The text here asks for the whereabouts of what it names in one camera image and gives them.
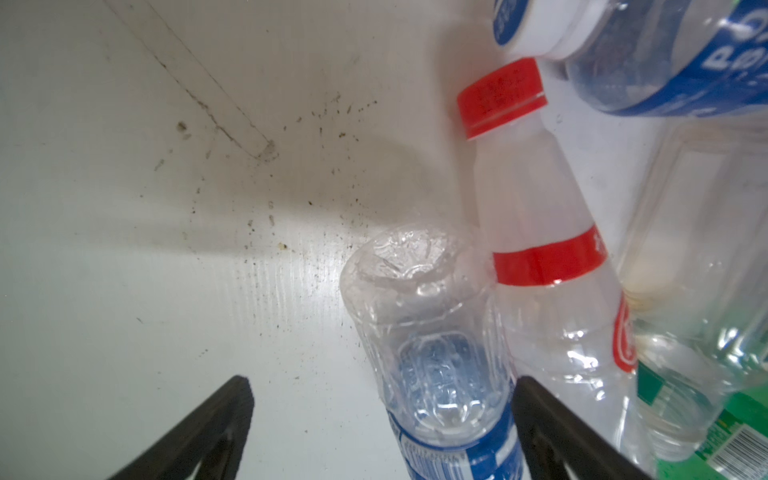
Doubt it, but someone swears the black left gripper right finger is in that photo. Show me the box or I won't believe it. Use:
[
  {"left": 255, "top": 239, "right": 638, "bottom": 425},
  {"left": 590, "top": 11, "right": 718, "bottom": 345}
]
[{"left": 511, "top": 376, "right": 649, "bottom": 480}]

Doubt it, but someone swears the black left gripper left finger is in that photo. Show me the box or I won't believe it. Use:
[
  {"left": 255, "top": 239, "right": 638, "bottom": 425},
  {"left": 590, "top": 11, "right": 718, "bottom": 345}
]
[{"left": 112, "top": 375, "right": 254, "bottom": 479}]

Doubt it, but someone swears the green soda bottle upright-lying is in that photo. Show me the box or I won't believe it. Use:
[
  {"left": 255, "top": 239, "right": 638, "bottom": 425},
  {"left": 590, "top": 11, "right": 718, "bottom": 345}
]
[{"left": 658, "top": 385, "right": 767, "bottom": 480}]

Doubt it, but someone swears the clear bottle red cap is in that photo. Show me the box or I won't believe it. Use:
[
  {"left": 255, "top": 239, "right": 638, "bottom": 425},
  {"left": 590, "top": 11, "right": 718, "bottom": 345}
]
[{"left": 457, "top": 58, "right": 657, "bottom": 475}]

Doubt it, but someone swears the small bottle blue label lying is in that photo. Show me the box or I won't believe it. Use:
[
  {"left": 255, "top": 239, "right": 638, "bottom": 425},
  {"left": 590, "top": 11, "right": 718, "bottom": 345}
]
[{"left": 492, "top": 0, "right": 767, "bottom": 118}]

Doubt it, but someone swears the clear bottle blue label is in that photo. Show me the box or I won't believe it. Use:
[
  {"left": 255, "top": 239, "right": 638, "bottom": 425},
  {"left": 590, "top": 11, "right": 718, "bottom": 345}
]
[{"left": 340, "top": 224, "right": 524, "bottom": 479}]

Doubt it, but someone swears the clear bottle green white label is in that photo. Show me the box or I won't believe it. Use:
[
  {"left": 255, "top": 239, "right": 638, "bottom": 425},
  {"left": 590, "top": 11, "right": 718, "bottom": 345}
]
[{"left": 619, "top": 114, "right": 767, "bottom": 462}]

